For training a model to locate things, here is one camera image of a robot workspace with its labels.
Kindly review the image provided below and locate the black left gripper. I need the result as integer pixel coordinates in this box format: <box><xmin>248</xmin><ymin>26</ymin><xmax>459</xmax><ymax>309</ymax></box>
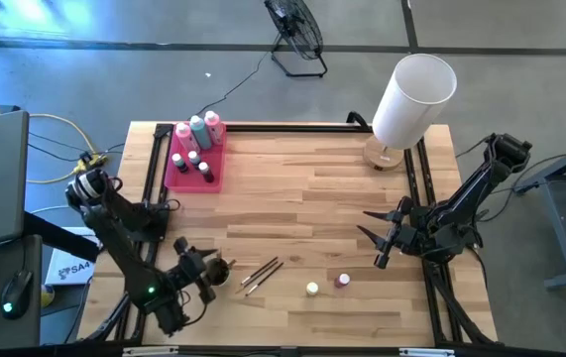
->
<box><xmin>170</xmin><ymin>236</ymin><xmax>229</xmax><ymax>304</ymax></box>

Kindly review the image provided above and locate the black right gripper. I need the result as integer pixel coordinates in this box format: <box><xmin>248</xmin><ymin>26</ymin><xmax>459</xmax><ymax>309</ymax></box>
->
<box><xmin>356</xmin><ymin>195</ymin><xmax>425</xmax><ymax>270</ymax></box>

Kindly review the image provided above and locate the small purple paint bottle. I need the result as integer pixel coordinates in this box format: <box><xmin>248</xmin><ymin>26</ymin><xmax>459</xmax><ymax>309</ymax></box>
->
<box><xmin>197</xmin><ymin>161</ymin><xmax>216</xmax><ymax>184</ymax></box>

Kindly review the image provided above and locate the large pink paint bottle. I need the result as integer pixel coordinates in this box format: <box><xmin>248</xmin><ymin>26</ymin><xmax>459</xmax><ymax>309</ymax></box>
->
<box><xmin>203</xmin><ymin>109</ymin><xmax>226</xmax><ymax>146</ymax></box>
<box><xmin>174</xmin><ymin>121</ymin><xmax>200</xmax><ymax>154</ymax></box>

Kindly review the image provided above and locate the large teal paint bottle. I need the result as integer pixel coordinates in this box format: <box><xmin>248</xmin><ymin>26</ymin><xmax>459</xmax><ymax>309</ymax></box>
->
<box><xmin>188</xmin><ymin>114</ymin><xmax>213</xmax><ymax>151</ymax></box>

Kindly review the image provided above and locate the white ribbed cup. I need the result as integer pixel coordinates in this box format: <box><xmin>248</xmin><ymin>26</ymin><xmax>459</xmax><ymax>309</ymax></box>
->
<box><xmin>201</xmin><ymin>256</ymin><xmax>233</xmax><ymax>289</ymax></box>

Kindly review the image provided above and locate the pink plastic tray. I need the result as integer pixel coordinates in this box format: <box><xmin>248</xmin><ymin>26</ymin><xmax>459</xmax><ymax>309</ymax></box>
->
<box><xmin>163</xmin><ymin>123</ymin><xmax>228</xmax><ymax>194</ymax></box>

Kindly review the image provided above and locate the white shade wooden table lamp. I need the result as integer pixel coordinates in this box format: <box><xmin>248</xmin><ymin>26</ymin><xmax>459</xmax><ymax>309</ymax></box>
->
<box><xmin>361</xmin><ymin>53</ymin><xmax>458</xmax><ymax>173</ymax></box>

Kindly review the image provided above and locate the white cardboard box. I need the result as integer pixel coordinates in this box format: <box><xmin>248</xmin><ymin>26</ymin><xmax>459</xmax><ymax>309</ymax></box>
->
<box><xmin>44</xmin><ymin>225</ymin><xmax>100</xmax><ymax>288</ymax></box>

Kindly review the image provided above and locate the black diagonal bar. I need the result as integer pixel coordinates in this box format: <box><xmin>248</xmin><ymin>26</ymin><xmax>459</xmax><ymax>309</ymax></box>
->
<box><xmin>23</xmin><ymin>211</ymin><xmax>100</xmax><ymax>264</ymax></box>

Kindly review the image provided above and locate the black computer mouse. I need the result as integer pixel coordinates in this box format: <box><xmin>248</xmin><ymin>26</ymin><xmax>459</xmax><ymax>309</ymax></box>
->
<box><xmin>0</xmin><ymin>270</ymin><xmax>34</xmax><ymax>320</ymax></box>

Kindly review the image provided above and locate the dark grey desk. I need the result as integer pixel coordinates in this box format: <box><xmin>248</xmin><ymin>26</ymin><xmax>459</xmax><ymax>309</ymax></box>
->
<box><xmin>0</xmin><ymin>232</ymin><xmax>44</xmax><ymax>354</ymax></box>

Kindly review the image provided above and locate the black floor fan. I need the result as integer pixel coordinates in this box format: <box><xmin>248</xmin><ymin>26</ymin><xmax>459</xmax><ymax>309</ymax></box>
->
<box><xmin>264</xmin><ymin>0</ymin><xmax>328</xmax><ymax>79</ymax></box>

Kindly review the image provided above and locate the silver frame bracket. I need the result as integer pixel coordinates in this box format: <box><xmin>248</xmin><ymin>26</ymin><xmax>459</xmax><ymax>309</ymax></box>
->
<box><xmin>122</xmin><ymin>346</ymin><xmax>179</xmax><ymax>357</ymax></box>
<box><xmin>398</xmin><ymin>347</ymin><xmax>456</xmax><ymax>357</ymax></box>

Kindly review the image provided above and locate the black curved handle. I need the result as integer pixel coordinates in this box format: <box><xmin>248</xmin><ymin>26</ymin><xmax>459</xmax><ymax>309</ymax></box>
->
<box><xmin>345</xmin><ymin>110</ymin><xmax>372</xmax><ymax>133</ymax></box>

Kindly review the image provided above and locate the black aluminium table frame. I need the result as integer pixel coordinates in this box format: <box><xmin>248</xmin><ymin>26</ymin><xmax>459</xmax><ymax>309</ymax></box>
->
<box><xmin>83</xmin><ymin>122</ymin><xmax>500</xmax><ymax>348</ymax></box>

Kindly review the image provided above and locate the yellow cable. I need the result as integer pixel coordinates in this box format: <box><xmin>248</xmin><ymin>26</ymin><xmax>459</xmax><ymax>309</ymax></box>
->
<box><xmin>0</xmin><ymin>81</ymin><xmax>108</xmax><ymax>184</ymax></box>

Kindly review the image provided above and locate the pale floor cable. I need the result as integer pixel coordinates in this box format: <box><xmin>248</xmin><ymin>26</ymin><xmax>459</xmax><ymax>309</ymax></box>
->
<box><xmin>29</xmin><ymin>203</ymin><xmax>71</xmax><ymax>215</ymax></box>

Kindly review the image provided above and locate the black fan cable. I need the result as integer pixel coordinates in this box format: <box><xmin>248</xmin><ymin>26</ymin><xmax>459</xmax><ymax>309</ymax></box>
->
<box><xmin>195</xmin><ymin>49</ymin><xmax>277</xmax><ymax>116</ymax></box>

